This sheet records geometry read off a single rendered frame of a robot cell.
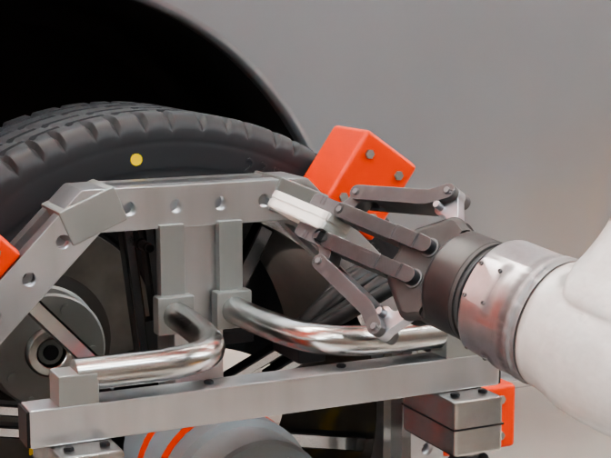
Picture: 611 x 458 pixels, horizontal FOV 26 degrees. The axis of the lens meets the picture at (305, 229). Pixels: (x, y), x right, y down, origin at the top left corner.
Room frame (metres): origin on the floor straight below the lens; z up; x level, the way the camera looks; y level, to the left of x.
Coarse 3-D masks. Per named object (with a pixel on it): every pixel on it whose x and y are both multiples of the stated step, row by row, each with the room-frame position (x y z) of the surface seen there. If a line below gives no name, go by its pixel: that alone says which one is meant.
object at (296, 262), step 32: (256, 224) 1.37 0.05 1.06; (128, 256) 1.30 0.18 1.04; (256, 256) 1.36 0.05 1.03; (288, 256) 1.46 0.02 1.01; (128, 288) 1.31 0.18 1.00; (288, 288) 1.55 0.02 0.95; (320, 288) 1.44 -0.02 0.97; (352, 320) 1.41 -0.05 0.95; (128, 352) 1.35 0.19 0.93; (256, 352) 1.38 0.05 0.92; (288, 416) 1.58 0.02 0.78; (320, 416) 1.52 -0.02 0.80; (352, 416) 1.45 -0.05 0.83; (320, 448) 1.39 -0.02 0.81; (352, 448) 1.41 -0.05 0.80
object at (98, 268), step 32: (96, 256) 1.73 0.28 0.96; (64, 288) 1.71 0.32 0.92; (96, 288) 1.73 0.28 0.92; (32, 320) 1.64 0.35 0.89; (64, 320) 1.66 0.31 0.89; (96, 320) 1.68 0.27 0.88; (128, 320) 1.74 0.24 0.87; (0, 352) 1.62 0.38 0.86; (96, 352) 1.67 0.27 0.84; (0, 384) 1.63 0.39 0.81; (32, 384) 1.64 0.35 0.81; (0, 416) 1.67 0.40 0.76; (0, 448) 1.67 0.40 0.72
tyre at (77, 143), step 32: (0, 128) 1.41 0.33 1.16; (32, 128) 1.35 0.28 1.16; (64, 128) 1.28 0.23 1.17; (96, 128) 1.27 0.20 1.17; (128, 128) 1.28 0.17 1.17; (160, 128) 1.29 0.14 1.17; (192, 128) 1.31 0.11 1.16; (224, 128) 1.32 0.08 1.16; (256, 128) 1.35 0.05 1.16; (0, 160) 1.26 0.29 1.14; (32, 160) 1.24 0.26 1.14; (64, 160) 1.25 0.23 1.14; (96, 160) 1.26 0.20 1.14; (128, 160) 1.28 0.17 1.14; (160, 160) 1.29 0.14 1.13; (192, 160) 1.31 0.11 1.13; (224, 160) 1.32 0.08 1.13; (256, 160) 1.34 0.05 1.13; (288, 160) 1.35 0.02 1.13; (0, 192) 1.22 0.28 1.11; (32, 192) 1.24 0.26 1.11; (0, 224) 1.22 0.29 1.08
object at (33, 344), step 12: (36, 336) 1.63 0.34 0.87; (48, 336) 1.64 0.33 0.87; (36, 348) 1.63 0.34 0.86; (48, 348) 1.64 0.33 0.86; (60, 348) 1.65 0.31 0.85; (36, 360) 1.63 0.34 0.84; (48, 360) 1.64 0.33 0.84; (60, 360) 1.66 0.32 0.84; (36, 372) 1.63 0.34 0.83; (48, 372) 1.64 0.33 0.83
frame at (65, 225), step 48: (96, 192) 1.18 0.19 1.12; (144, 192) 1.20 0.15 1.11; (192, 192) 1.22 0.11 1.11; (240, 192) 1.24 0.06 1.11; (288, 192) 1.26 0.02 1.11; (48, 240) 1.16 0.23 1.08; (0, 288) 1.14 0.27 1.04; (48, 288) 1.16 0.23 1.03; (0, 336) 1.14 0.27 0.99; (384, 432) 1.37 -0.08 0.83
